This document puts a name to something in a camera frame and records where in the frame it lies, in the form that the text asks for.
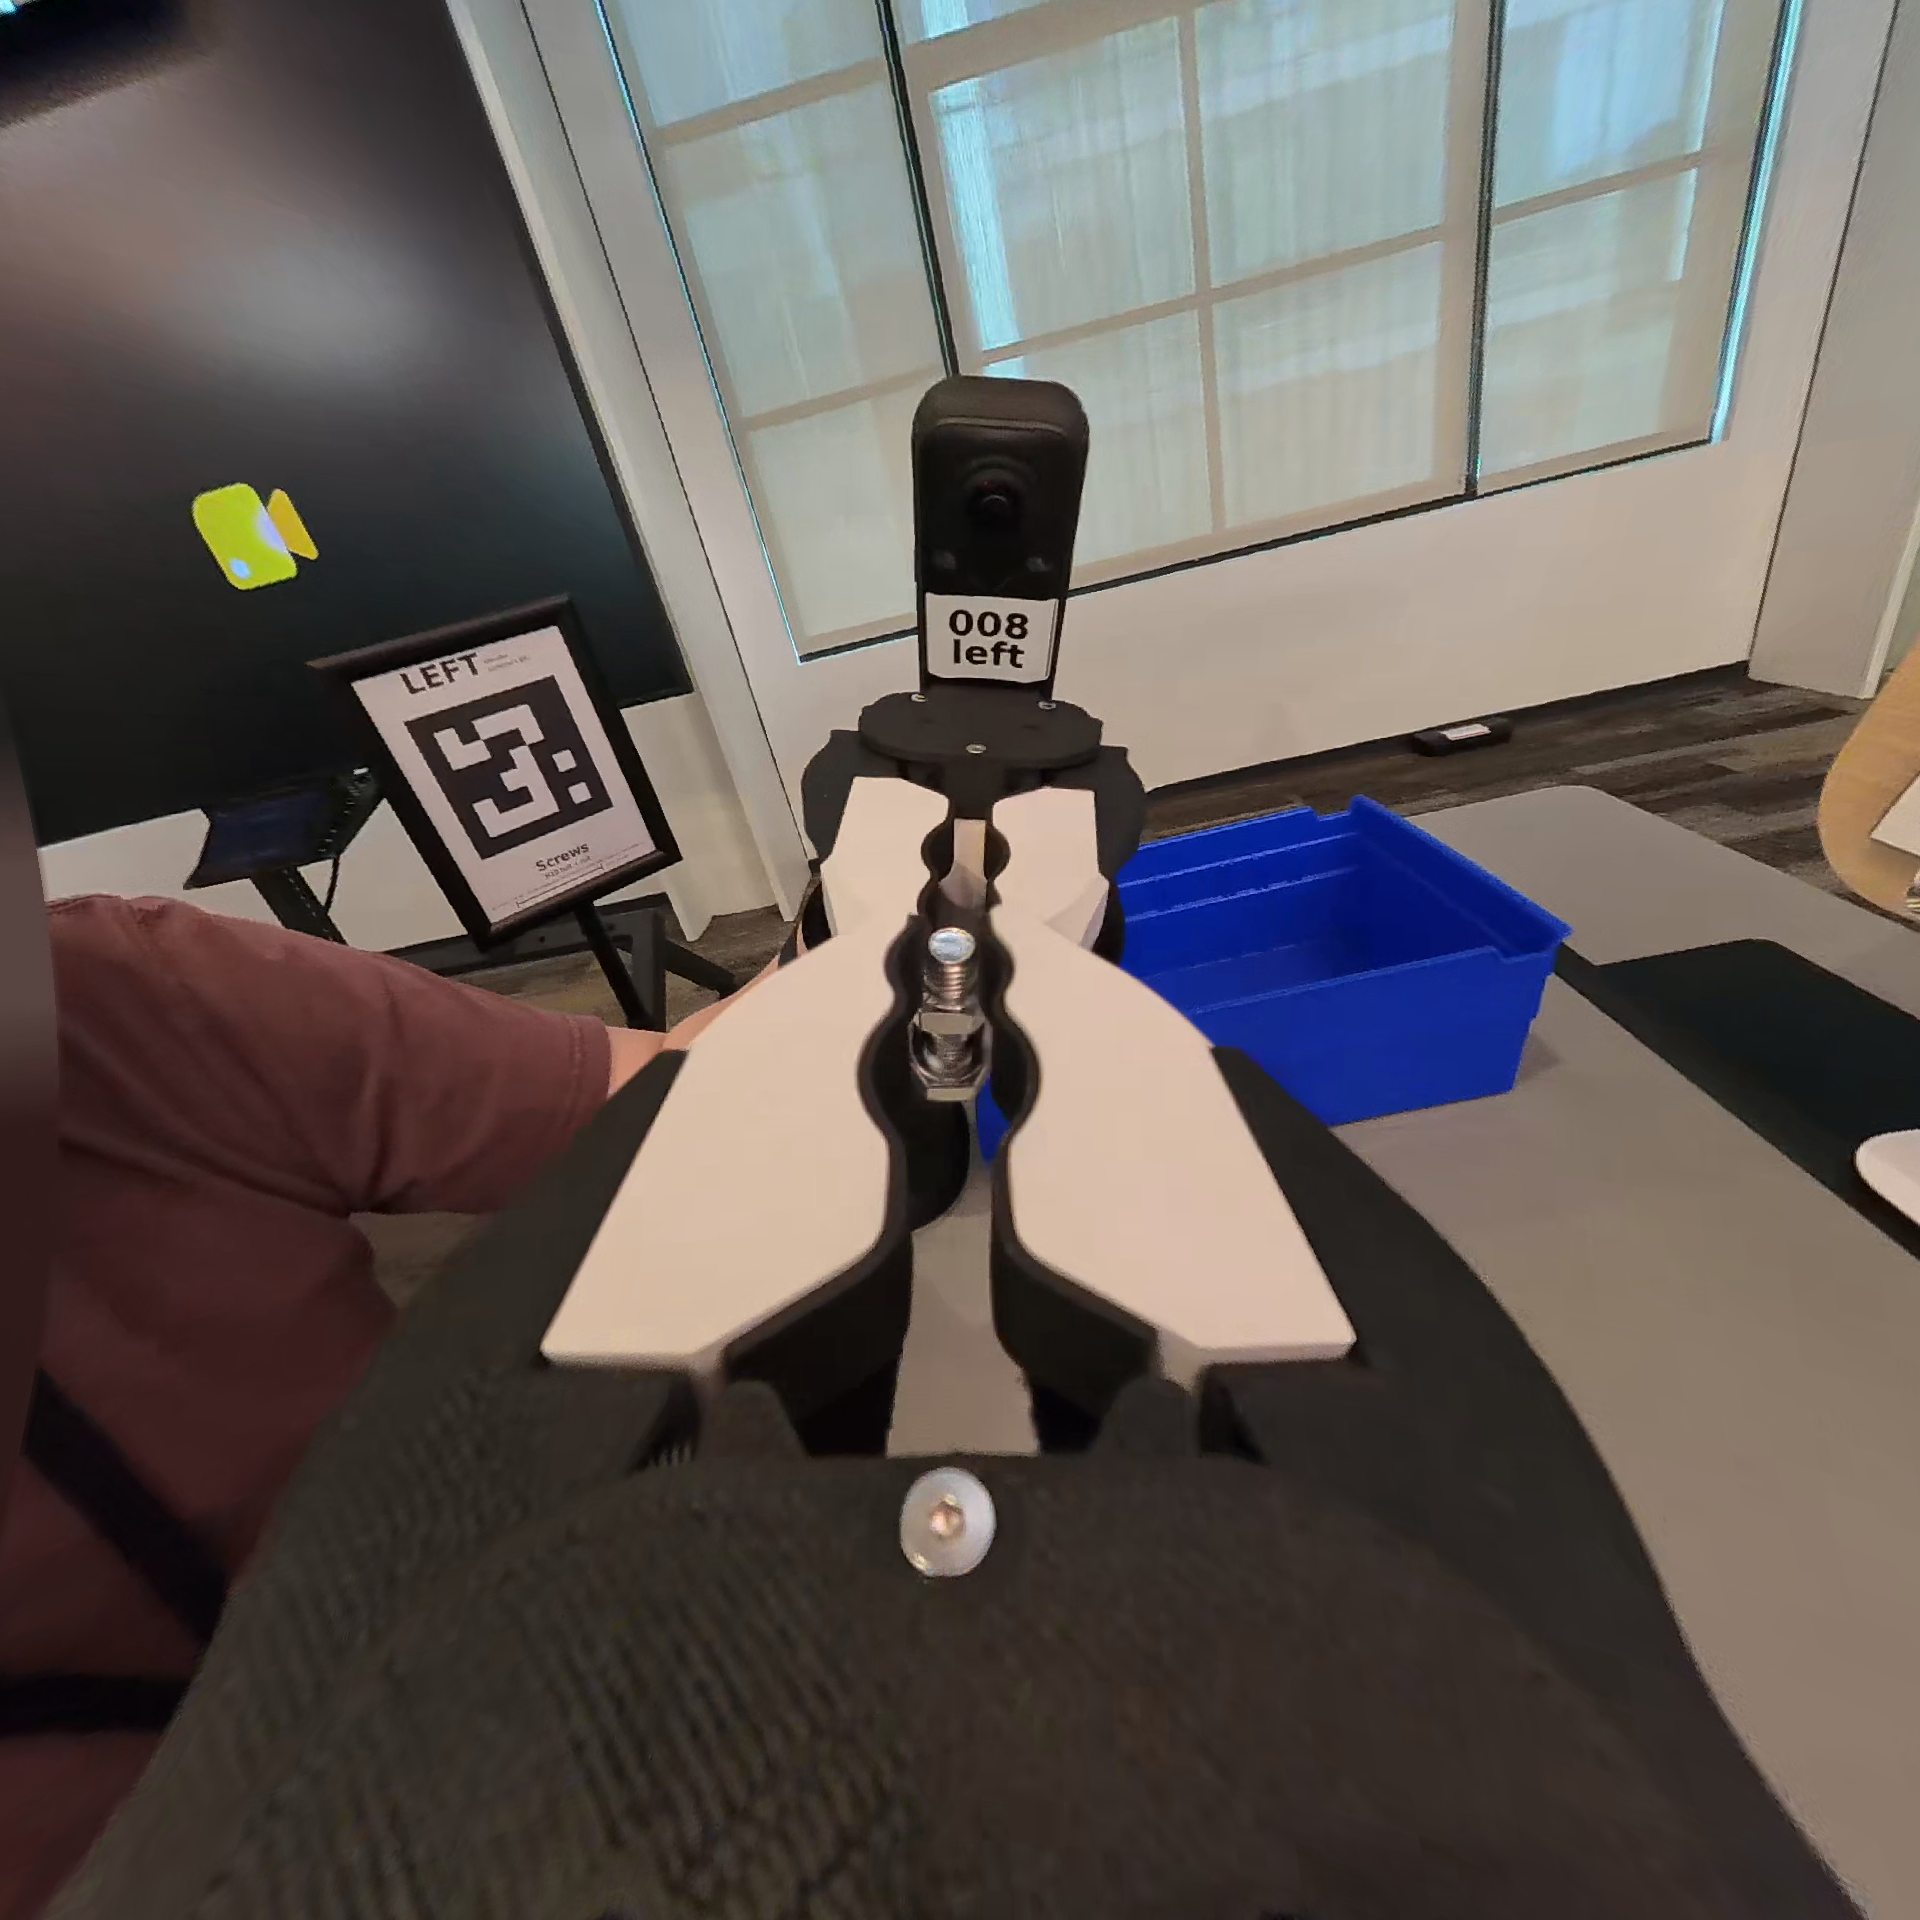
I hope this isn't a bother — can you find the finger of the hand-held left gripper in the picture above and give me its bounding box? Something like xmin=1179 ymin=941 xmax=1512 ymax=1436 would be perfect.
xmin=984 ymin=779 xmax=1126 ymax=963
xmin=814 ymin=767 xmax=963 ymax=947

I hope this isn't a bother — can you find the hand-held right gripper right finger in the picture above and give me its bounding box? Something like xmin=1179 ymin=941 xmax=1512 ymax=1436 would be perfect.
xmin=985 ymin=914 xmax=1362 ymax=1454

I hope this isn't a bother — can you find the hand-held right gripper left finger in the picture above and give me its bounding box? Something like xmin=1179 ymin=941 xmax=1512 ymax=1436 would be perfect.
xmin=537 ymin=913 xmax=922 ymax=1454

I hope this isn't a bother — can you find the silver hex bolt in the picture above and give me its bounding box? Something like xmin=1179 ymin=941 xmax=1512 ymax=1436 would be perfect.
xmin=910 ymin=921 xmax=993 ymax=1106

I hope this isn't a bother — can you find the blue plastic parts bin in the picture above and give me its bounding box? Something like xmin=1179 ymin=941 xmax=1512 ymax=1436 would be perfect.
xmin=977 ymin=795 xmax=1573 ymax=1163

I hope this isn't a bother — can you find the person's left forearm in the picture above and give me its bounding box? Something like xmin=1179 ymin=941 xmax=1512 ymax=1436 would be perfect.
xmin=603 ymin=961 xmax=776 ymax=1087

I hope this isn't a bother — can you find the black sign stand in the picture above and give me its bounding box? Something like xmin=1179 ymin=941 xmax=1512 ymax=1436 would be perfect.
xmin=187 ymin=765 xmax=741 ymax=1037

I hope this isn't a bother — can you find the black framed marker sign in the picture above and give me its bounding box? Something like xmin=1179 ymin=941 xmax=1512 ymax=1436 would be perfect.
xmin=311 ymin=596 xmax=681 ymax=950

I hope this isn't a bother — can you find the large grid window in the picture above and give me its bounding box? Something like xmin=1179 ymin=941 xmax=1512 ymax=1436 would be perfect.
xmin=598 ymin=0 xmax=1802 ymax=662

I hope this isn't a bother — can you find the large black screen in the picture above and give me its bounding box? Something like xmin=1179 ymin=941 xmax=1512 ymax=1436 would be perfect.
xmin=0 ymin=0 xmax=696 ymax=847

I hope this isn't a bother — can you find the small dark tablet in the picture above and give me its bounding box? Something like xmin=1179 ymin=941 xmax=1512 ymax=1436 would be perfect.
xmin=187 ymin=787 xmax=339 ymax=886

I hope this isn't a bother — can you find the instruction sheet on stand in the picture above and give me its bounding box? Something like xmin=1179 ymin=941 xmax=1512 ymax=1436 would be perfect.
xmin=1817 ymin=644 xmax=1920 ymax=1225

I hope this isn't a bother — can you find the black lanyard strap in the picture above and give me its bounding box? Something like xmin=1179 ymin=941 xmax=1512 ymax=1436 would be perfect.
xmin=24 ymin=1364 xmax=234 ymax=1729

